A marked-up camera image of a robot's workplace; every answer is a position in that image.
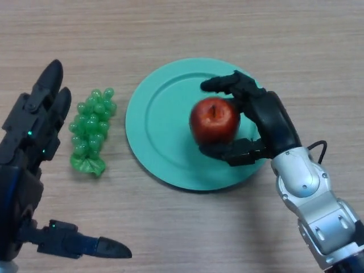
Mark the red apple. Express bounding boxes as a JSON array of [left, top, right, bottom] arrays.
[[189, 97, 241, 146]]

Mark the green round plate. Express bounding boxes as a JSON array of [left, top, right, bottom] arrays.
[[125, 57, 275, 191]]

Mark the green plastic grape bunch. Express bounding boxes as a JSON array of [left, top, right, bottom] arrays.
[[68, 87, 118, 179]]

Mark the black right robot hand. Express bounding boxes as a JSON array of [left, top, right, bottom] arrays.
[[198, 70, 303, 167]]

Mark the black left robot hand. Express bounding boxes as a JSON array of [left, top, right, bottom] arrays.
[[0, 59, 133, 263]]

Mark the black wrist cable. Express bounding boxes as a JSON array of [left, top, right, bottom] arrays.
[[306, 140, 328, 165]]

